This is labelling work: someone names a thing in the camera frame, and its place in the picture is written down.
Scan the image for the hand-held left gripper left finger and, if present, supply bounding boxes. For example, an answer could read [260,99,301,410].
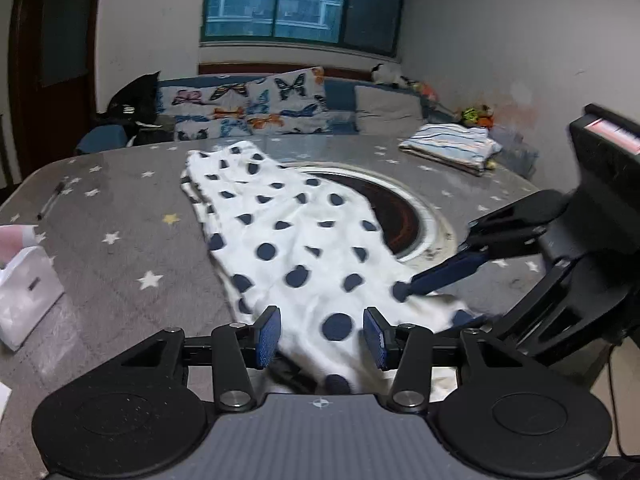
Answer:
[117,306,282,411]

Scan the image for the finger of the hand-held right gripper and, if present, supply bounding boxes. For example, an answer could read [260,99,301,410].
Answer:
[391,190,577,304]
[491,256,609,367]

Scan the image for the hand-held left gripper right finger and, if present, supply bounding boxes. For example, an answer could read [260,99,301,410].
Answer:
[362,306,526,409]

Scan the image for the white navy polka dot pants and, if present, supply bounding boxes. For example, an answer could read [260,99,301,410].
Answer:
[180,141,488,396]

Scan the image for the folded striped clothes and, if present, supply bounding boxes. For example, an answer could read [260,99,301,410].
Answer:
[398,123,502,176]

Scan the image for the colourful small toy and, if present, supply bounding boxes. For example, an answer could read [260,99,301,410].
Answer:
[460,105,496,128]

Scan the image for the grey cushion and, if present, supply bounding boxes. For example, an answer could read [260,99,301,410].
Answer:
[354,85,426,136]

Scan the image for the grey star print tablecloth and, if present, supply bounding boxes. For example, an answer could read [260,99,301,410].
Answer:
[0,132,601,461]

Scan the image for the black and white plush toy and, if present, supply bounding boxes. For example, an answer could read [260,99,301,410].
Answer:
[371,63,408,86]

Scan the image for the butterfly print pillow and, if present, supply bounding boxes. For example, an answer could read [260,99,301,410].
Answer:
[155,66,331,142]

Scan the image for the white paper bag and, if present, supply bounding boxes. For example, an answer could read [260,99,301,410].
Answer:
[0,225,66,352]

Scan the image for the black pen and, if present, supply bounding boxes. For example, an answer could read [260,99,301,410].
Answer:
[37,182,66,220]

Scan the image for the black bag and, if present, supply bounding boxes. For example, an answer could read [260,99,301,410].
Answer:
[95,71,173,146]

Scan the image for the window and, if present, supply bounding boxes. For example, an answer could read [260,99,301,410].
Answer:
[200,0,411,58]

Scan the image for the dark wooden door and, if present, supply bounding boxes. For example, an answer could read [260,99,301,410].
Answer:
[10,0,106,176]

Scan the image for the black cable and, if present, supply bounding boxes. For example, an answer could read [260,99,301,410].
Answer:
[606,344,627,457]

